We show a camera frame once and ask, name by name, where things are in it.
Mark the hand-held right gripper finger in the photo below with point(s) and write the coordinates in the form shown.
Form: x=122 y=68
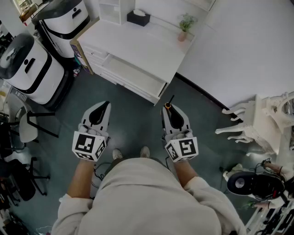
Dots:
x=185 y=121
x=165 y=124

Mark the person's beige sweatshirt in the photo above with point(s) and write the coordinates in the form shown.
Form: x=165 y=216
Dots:
x=147 y=202

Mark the white desk hutch shelves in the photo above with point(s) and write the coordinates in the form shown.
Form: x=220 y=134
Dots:
x=110 y=11

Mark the person's right forearm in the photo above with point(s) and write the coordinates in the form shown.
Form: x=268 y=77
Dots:
x=183 y=173

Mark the person's white shoe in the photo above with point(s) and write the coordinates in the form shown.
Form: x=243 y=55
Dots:
x=145 y=152
x=117 y=154

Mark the person's right hand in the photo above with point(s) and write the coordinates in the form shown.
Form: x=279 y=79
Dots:
x=181 y=135

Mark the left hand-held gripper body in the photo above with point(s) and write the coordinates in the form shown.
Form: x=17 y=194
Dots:
x=83 y=142

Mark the person's olive trousers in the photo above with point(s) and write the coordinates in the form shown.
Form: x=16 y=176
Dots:
x=110 y=166

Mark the person's left forearm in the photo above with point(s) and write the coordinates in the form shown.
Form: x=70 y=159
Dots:
x=80 y=179

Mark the white chair with black frame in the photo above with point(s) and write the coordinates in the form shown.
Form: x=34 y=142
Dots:
x=28 y=127

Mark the black office chair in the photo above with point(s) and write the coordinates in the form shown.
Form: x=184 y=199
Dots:
x=20 y=181

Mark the white desk with drawers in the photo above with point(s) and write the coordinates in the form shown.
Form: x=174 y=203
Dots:
x=137 y=43

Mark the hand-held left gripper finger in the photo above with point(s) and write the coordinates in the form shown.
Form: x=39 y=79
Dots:
x=86 y=117
x=107 y=121

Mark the person's left hand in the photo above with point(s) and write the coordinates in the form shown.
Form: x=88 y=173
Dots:
x=92 y=131

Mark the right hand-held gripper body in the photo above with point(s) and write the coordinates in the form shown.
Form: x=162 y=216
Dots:
x=189 y=147

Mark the white drawer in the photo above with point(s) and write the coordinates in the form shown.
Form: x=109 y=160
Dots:
x=133 y=74

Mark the white ornate chair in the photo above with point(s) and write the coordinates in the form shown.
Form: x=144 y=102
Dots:
x=257 y=121

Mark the white and black machine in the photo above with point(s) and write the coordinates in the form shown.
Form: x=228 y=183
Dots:
x=39 y=78
x=66 y=23

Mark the white tool rack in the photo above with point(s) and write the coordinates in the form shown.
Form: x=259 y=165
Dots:
x=271 y=220

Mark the person's right white shoe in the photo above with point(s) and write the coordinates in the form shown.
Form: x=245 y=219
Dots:
x=145 y=152

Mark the person's left white shoe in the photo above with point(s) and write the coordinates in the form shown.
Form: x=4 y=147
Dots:
x=117 y=154

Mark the green plant in pink vase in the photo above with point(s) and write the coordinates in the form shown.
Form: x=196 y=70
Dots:
x=183 y=34

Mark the black tissue box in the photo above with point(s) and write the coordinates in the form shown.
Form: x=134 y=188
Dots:
x=137 y=18

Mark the small white red bottle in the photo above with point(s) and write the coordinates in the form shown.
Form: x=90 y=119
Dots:
x=76 y=73

